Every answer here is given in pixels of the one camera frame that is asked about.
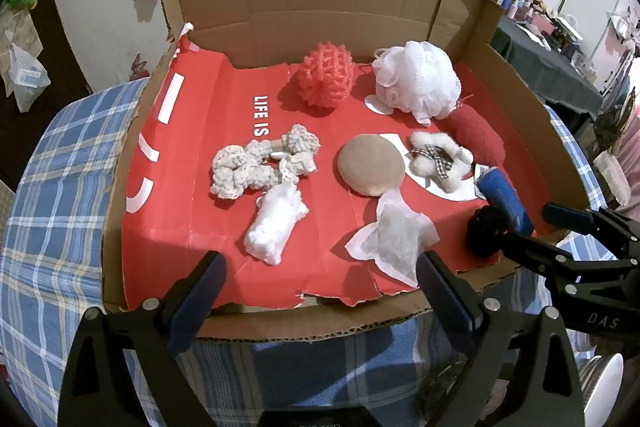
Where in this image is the red foam mesh net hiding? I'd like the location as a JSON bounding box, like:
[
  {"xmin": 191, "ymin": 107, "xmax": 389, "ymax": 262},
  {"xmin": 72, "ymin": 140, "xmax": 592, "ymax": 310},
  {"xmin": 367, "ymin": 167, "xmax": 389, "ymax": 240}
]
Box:
[{"xmin": 292, "ymin": 42, "xmax": 357, "ymax": 109}]

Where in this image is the red knit ball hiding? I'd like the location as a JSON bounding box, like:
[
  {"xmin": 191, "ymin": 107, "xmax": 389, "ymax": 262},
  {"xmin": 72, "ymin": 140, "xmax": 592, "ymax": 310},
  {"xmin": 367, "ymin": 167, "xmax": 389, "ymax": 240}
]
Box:
[{"xmin": 442, "ymin": 103, "xmax": 503, "ymax": 165}]

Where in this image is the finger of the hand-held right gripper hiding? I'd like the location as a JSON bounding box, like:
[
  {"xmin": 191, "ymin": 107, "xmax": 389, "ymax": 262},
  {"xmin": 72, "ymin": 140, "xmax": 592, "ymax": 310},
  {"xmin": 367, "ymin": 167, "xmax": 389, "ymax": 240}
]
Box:
[
  {"xmin": 544, "ymin": 203, "xmax": 640, "ymax": 258},
  {"xmin": 502, "ymin": 232, "xmax": 583, "ymax": 280}
]

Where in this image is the blue foam roll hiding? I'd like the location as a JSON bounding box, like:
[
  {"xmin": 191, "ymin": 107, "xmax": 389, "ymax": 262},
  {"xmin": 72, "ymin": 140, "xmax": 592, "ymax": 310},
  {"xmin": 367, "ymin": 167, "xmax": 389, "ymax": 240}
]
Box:
[{"xmin": 474, "ymin": 168, "xmax": 535, "ymax": 237}]

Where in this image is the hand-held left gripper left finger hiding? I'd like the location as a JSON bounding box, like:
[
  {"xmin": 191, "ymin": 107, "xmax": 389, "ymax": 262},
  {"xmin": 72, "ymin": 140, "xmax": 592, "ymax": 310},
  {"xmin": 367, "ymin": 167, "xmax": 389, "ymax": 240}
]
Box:
[{"xmin": 59, "ymin": 251, "xmax": 228, "ymax": 427}]

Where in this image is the black yarn pompom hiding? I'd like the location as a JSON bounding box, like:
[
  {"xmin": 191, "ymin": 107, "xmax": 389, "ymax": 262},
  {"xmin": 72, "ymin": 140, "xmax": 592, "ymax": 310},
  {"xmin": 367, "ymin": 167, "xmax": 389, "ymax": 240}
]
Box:
[{"xmin": 465, "ymin": 206, "xmax": 511, "ymax": 258}]

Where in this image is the white cotton wad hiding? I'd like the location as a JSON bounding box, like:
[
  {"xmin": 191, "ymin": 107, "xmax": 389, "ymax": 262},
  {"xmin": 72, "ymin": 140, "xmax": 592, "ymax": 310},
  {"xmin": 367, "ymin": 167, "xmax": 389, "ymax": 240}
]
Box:
[{"xmin": 243, "ymin": 183, "xmax": 309, "ymax": 266}]

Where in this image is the dried flower bouquet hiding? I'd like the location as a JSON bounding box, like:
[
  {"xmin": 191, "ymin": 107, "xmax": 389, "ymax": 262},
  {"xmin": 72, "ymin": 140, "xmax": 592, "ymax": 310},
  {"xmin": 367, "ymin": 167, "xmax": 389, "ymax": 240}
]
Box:
[{"xmin": 592, "ymin": 92, "xmax": 636, "ymax": 158}]

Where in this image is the dark brown door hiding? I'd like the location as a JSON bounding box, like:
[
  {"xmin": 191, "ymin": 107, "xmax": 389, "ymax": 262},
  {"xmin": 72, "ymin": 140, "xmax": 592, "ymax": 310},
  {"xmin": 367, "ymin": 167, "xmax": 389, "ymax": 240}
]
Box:
[{"xmin": 0, "ymin": 0, "xmax": 93, "ymax": 188}]

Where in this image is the table with dark cloth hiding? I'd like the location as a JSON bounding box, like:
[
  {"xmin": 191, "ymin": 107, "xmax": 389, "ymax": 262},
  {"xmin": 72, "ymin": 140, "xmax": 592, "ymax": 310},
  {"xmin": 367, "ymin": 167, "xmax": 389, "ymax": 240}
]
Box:
[{"xmin": 490, "ymin": 14, "xmax": 606, "ymax": 132}]

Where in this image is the cream cloth bag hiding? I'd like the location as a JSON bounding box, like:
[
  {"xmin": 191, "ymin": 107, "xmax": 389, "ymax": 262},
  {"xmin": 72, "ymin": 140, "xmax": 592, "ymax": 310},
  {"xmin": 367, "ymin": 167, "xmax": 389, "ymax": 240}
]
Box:
[{"xmin": 594, "ymin": 149, "xmax": 633, "ymax": 205}]

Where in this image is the blue plaid blanket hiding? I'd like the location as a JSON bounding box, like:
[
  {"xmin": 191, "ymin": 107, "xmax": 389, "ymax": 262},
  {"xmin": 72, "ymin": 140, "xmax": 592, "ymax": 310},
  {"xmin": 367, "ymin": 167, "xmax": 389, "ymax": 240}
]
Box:
[{"xmin": 0, "ymin": 77, "xmax": 640, "ymax": 427}]

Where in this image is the white nonwoven pouch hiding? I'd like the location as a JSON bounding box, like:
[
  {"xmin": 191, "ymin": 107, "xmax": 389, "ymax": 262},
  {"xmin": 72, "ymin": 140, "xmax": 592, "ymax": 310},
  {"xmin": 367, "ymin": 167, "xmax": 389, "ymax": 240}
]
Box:
[{"xmin": 345, "ymin": 188, "xmax": 441, "ymax": 288}]

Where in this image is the white plush bear plaid bow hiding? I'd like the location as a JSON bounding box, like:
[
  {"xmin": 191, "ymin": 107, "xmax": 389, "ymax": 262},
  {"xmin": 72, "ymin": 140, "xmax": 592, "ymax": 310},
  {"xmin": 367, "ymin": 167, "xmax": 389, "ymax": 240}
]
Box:
[{"xmin": 407, "ymin": 131, "xmax": 475, "ymax": 194}]

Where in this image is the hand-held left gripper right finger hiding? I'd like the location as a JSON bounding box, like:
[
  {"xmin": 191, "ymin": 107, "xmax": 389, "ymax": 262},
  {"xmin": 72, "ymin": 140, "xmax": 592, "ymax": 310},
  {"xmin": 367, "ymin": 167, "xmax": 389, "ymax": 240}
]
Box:
[{"xmin": 416, "ymin": 251, "xmax": 586, "ymax": 427}]

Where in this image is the pink curtain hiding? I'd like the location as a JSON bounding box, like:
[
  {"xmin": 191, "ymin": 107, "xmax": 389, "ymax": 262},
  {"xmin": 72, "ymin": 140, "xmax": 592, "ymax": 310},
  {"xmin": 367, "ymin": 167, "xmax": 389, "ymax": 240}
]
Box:
[{"xmin": 615, "ymin": 57, "xmax": 640, "ymax": 208}]

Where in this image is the cardboard box red lining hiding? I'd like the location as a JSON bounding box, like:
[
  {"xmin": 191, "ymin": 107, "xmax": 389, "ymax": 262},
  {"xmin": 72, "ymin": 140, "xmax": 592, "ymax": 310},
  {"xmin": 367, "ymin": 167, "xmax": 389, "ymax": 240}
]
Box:
[{"xmin": 100, "ymin": 0, "xmax": 591, "ymax": 343}]

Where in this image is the clear plastic bag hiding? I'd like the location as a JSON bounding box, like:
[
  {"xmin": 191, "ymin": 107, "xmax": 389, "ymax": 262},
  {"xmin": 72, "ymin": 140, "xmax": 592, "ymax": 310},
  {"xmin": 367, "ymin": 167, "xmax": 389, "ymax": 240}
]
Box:
[{"xmin": 2, "ymin": 32, "xmax": 52, "ymax": 112}]

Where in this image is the white mesh bath pouf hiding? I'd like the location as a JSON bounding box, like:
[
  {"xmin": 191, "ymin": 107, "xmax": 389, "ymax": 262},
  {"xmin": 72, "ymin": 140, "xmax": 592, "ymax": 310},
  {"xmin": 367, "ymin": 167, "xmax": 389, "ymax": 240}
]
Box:
[{"xmin": 371, "ymin": 41, "xmax": 462, "ymax": 126}]

